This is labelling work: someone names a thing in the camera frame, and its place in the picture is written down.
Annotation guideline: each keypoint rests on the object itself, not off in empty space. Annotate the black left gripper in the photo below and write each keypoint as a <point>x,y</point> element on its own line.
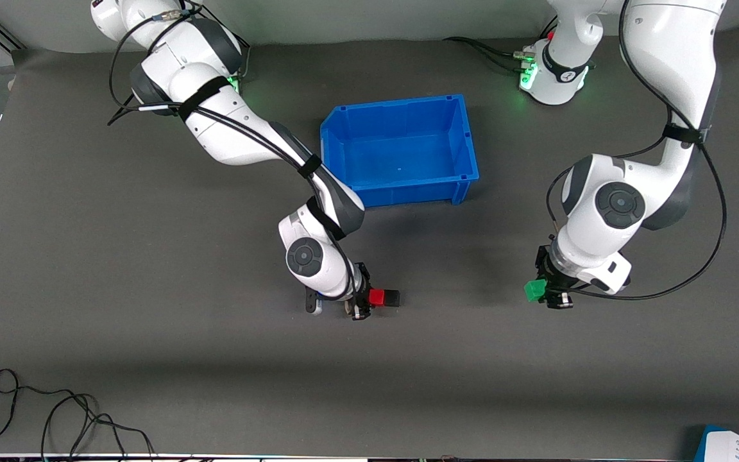
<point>547,269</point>

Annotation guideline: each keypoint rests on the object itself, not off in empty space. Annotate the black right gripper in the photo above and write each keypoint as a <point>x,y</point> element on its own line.
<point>362,292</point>

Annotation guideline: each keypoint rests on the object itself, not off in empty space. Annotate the small red cube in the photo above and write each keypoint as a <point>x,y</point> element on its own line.
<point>378,298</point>

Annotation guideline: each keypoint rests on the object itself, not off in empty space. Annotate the small green cube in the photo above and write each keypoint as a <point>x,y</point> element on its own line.
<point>535,290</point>

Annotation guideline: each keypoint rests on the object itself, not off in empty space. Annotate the small black cube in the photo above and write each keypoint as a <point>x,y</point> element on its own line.
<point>393,298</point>

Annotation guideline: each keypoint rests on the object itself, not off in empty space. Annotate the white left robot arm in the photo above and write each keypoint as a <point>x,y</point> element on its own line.
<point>664,64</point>

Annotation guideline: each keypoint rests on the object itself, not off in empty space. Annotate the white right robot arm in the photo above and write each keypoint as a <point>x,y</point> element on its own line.
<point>228,128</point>

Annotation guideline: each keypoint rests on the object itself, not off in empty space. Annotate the dark grey table mat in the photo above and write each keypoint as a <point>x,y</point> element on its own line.
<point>369,385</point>

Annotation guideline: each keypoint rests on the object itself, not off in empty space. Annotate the blue plastic storage bin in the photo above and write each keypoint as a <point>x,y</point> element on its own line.
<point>408,154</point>

